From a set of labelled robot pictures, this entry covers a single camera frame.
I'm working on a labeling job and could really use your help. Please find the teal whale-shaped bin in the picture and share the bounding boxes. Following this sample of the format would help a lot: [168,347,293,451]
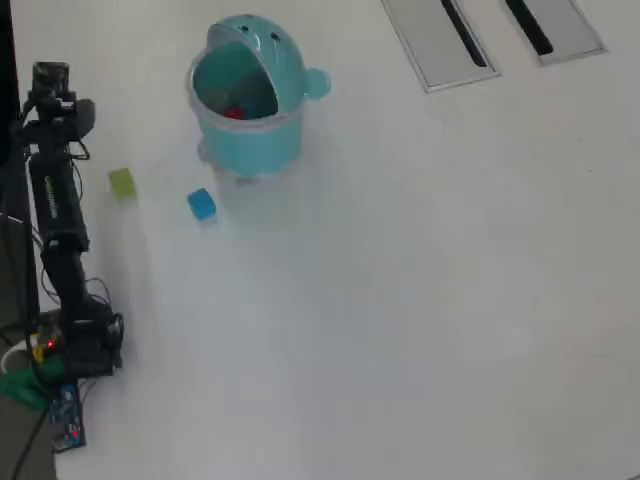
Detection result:
[187,13,333,187]

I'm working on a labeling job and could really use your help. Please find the silver table cable hatch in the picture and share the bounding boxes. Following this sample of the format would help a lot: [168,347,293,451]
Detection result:
[499,0,610,68]
[379,0,502,95]

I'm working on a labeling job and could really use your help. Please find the green table clamp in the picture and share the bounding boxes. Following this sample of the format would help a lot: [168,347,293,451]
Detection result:
[0,359,66,411]

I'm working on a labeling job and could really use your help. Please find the black table edge divider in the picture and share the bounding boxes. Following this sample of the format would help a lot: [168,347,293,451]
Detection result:
[0,0,31,166]

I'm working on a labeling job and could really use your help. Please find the thin black arm cables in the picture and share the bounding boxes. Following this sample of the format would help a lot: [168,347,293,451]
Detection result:
[42,276,110,307]

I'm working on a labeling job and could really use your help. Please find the blue circuit board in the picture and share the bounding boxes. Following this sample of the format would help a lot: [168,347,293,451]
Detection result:
[49,382,87,454]

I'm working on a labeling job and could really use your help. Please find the thick black cable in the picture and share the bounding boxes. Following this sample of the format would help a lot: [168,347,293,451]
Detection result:
[12,404,51,480]

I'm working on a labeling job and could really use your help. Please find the green lego block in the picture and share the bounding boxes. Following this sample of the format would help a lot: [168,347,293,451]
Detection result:
[108,167,139,200]

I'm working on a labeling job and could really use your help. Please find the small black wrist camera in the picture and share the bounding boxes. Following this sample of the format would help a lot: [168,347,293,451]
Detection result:
[29,60,79,119]

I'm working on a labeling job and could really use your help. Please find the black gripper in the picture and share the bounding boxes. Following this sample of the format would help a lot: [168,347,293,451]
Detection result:
[12,98,97,146]

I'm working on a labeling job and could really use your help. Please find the blue lego block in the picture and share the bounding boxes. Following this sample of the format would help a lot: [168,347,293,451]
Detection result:
[186,187,218,224]

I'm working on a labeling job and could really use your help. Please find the white cable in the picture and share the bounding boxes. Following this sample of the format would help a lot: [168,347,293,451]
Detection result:
[0,344,34,375]

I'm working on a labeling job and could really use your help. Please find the grey flat panel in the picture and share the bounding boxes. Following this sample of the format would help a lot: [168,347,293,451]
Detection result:
[0,214,32,326]

